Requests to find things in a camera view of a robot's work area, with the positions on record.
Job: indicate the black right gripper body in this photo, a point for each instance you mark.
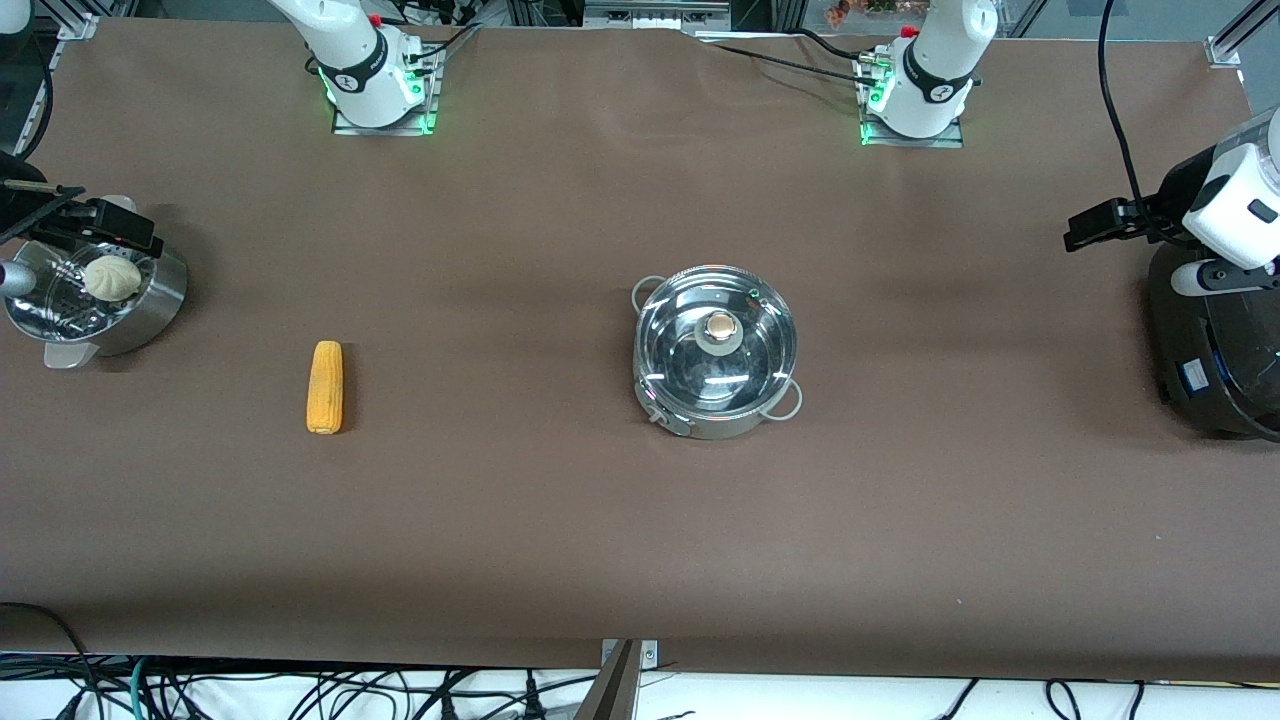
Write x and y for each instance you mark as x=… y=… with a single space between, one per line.
x=22 y=198

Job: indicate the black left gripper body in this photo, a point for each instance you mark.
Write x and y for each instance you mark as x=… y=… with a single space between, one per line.
x=1166 y=203

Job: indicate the yellow corn cob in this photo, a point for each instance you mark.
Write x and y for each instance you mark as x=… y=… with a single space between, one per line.
x=325 y=390

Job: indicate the glass pot lid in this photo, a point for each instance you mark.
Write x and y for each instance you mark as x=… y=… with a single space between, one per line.
x=700 y=380

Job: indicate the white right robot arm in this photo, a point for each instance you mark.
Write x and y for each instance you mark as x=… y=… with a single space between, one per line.
x=370 y=80

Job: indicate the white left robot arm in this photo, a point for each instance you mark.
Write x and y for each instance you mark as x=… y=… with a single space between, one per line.
x=935 y=70

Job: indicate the steel steamer pot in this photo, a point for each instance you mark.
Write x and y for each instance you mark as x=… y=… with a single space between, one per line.
x=150 y=305

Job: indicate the stainless steel pot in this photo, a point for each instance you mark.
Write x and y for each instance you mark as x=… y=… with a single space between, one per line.
x=720 y=429

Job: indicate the white steamed bun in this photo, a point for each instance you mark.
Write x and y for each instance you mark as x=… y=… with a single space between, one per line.
x=112 y=280

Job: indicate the black rice cooker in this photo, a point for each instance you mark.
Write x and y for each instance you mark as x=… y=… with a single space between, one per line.
x=1220 y=380

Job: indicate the orange background object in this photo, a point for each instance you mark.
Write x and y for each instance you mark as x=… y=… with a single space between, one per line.
x=837 y=12

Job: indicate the brown table cover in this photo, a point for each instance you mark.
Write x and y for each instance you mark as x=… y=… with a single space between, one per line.
x=500 y=520

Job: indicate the grey metal box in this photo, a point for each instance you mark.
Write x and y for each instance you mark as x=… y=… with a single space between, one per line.
x=655 y=12

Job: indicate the grey metal beam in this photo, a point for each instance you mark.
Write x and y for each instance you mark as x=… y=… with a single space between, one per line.
x=610 y=695

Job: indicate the aluminium side rail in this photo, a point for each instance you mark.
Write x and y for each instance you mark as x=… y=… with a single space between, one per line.
x=35 y=115

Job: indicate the aluminium corner bracket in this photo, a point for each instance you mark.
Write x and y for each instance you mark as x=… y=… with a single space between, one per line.
x=78 y=27

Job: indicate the aluminium frame profile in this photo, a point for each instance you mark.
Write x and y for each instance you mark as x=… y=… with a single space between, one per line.
x=1240 y=30

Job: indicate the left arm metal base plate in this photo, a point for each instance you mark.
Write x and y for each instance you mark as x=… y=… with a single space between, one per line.
x=910 y=143

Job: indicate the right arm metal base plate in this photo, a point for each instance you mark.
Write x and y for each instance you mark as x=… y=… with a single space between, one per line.
x=432 y=100

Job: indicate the small metal bracket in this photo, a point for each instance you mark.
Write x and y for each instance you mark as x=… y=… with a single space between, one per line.
x=650 y=655

